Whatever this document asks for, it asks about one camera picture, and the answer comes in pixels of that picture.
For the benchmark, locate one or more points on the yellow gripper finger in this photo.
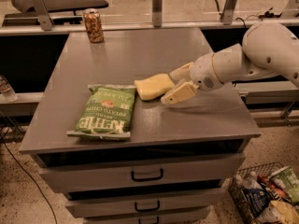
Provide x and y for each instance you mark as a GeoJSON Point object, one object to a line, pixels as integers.
{"type": "Point", "coordinates": [182, 72]}
{"type": "Point", "coordinates": [183, 91]}

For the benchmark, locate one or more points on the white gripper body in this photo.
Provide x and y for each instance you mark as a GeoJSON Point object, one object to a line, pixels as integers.
{"type": "Point", "coordinates": [202, 72]}

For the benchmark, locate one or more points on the yellow sponge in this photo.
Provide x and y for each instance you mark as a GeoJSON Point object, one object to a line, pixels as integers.
{"type": "Point", "coordinates": [153, 87]}

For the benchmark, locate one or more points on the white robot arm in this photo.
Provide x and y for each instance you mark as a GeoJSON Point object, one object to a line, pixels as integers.
{"type": "Point", "coordinates": [267, 50]}

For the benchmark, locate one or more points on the green jalapeno chip bag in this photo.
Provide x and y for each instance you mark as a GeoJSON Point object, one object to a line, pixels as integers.
{"type": "Point", "coordinates": [107, 113]}

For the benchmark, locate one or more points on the red snack bag in basket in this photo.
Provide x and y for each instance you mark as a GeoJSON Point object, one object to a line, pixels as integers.
{"type": "Point", "coordinates": [271, 188]}

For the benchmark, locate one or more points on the blue snack bag in basket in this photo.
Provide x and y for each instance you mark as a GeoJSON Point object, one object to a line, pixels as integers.
{"type": "Point", "coordinates": [257, 200]}

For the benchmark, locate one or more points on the green snack bag in basket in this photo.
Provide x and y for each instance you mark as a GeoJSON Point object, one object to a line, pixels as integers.
{"type": "Point", "coordinates": [286, 179]}

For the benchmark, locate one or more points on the yellow snack bag in basket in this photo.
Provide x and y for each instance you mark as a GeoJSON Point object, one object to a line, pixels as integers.
{"type": "Point", "coordinates": [278, 212]}

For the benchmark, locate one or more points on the grey drawer cabinet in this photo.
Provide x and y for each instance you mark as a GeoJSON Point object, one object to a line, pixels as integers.
{"type": "Point", "coordinates": [215, 122]}

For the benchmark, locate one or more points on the patterned drink can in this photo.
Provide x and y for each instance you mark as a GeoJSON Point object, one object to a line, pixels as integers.
{"type": "Point", "coordinates": [93, 25]}

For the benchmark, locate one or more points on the plastic bottle in basket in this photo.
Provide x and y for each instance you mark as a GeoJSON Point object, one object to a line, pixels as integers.
{"type": "Point", "coordinates": [250, 181]}

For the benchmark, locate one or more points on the black bench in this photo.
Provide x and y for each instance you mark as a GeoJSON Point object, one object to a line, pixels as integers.
{"type": "Point", "coordinates": [27, 16]}

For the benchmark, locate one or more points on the clear plastic water bottle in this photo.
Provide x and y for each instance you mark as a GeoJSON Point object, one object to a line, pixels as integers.
{"type": "Point", "coordinates": [6, 90]}

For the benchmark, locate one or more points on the right metal bracket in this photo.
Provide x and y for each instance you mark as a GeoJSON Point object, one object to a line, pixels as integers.
{"type": "Point", "coordinates": [228, 12]}

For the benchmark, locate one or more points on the metal bracket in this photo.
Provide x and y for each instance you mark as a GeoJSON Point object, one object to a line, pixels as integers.
{"type": "Point", "coordinates": [228, 12]}
{"type": "Point", "coordinates": [43, 16]}
{"type": "Point", "coordinates": [157, 7]}

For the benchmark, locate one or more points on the middle metal bracket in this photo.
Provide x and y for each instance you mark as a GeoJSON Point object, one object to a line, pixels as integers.
{"type": "Point", "coordinates": [157, 7]}

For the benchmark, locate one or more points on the middle drawer with black handle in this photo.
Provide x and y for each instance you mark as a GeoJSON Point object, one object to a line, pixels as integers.
{"type": "Point", "coordinates": [143, 204]}

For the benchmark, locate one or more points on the drawer with black handle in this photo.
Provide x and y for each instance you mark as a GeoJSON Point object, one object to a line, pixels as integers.
{"type": "Point", "coordinates": [146, 173]}
{"type": "Point", "coordinates": [143, 204]}
{"type": "Point", "coordinates": [165, 217]}

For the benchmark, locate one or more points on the wire basket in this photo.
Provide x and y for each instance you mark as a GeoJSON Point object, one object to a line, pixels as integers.
{"type": "Point", "coordinates": [236, 189]}

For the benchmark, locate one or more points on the bottom drawer with black handle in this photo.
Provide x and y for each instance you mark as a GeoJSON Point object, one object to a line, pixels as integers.
{"type": "Point", "coordinates": [165, 217]}

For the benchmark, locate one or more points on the top drawer with black handle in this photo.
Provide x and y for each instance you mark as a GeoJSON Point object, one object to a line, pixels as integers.
{"type": "Point", "coordinates": [146, 173]}

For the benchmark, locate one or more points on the left metal bracket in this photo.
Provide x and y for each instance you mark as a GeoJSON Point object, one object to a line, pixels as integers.
{"type": "Point", "coordinates": [43, 16]}

